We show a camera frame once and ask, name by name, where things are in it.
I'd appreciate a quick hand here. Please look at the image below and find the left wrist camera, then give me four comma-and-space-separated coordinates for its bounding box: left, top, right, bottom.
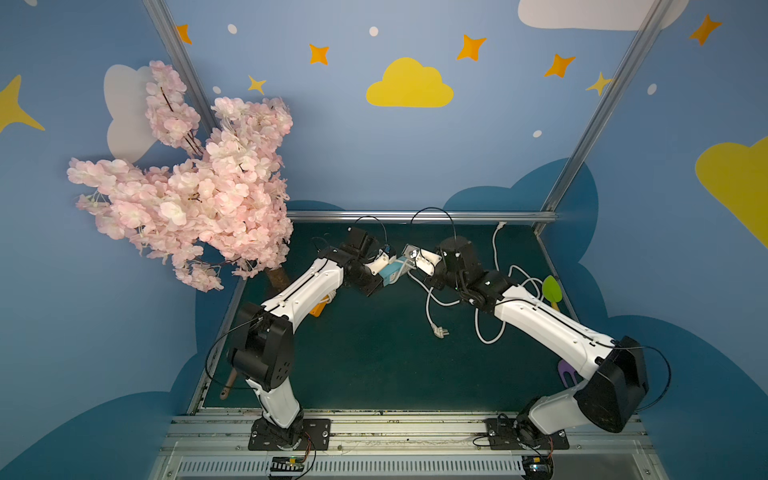
366, 251, 396, 278

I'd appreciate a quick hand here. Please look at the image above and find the white cord of far strip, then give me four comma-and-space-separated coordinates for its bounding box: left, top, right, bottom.
473, 221, 546, 346

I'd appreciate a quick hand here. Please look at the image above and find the orange power strip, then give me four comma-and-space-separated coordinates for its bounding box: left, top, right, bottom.
309, 294, 334, 317

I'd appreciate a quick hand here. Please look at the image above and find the pink cherry blossom tree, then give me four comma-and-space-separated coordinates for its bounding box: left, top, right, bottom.
67, 61, 293, 292

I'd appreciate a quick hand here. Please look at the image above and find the controller board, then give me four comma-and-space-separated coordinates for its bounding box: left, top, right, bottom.
268, 457, 307, 478
522, 456, 553, 480

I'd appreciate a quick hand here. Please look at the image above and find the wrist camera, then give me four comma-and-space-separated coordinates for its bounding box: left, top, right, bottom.
402, 244, 443, 277
366, 251, 396, 278

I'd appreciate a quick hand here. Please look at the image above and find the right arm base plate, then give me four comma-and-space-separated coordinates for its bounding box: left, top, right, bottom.
484, 416, 570, 452

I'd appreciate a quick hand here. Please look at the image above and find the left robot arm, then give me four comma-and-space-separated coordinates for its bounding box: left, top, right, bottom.
227, 227, 395, 430

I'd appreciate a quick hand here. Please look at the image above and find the white cord of teal strip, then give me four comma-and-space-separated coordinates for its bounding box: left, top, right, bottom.
407, 272, 463, 340

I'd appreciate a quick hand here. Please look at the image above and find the right controller board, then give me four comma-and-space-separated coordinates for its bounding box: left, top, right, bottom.
522, 456, 553, 480

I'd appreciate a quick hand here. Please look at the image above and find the green toy shovel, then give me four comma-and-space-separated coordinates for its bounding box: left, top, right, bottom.
541, 275, 563, 311

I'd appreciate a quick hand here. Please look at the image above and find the aluminium front rail frame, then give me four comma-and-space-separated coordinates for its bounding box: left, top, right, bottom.
149, 408, 668, 479

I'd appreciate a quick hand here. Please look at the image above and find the left controller board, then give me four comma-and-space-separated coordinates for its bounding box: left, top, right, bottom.
268, 457, 307, 478

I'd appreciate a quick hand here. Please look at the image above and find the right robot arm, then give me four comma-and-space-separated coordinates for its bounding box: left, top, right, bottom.
412, 237, 649, 439

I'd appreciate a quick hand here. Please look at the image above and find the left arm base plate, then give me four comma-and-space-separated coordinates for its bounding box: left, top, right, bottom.
247, 417, 332, 451

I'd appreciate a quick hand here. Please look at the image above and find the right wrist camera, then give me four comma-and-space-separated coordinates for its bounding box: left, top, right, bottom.
402, 244, 443, 277

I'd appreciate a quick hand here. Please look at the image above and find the teal power strip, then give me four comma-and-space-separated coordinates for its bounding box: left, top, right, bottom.
378, 256, 411, 287

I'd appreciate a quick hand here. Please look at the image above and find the brown toy spatula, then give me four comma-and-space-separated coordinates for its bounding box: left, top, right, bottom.
219, 368, 238, 400

